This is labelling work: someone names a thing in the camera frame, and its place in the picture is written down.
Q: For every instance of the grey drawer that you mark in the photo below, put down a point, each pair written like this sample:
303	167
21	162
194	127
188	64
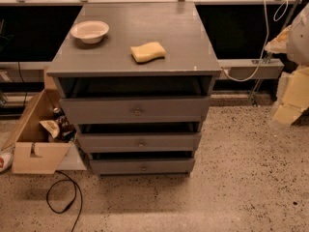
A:
141	137
142	110
159	164

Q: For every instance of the cardboard box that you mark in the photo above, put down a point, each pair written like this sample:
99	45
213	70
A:
33	153

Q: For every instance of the grey drawer cabinet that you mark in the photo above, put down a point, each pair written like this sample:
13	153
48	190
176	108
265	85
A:
108	69

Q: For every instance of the grey wall rail box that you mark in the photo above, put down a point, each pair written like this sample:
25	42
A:
244	68

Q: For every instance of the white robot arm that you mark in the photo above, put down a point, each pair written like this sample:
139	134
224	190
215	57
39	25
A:
294	41

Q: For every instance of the white red shoe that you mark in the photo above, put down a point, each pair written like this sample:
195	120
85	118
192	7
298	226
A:
6	160

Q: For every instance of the grey top drawer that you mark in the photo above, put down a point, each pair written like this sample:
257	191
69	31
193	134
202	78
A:
142	110

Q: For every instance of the grey bottom drawer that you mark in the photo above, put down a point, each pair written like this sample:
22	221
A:
159	164

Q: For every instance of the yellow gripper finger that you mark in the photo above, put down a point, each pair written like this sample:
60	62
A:
292	96

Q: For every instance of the dark bottle in box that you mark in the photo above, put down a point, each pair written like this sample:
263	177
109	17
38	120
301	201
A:
66	128

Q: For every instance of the crumpled snack bag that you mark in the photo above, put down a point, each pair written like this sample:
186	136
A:
51	126

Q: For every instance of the white bowl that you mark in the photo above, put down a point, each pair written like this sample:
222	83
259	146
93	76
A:
89	32

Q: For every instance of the yellow sponge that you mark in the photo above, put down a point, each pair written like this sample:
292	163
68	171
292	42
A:
147	52

